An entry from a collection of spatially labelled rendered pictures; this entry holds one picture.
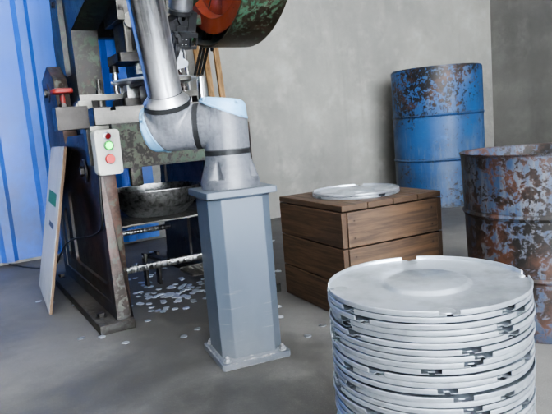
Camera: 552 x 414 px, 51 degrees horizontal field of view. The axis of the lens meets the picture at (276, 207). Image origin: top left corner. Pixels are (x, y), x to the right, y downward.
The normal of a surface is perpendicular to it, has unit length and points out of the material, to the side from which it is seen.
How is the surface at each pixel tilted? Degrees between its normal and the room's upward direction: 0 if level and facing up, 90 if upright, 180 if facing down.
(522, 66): 90
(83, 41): 90
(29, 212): 90
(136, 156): 90
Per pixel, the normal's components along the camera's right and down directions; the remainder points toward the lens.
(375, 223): 0.45, 0.09
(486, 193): -0.88, 0.18
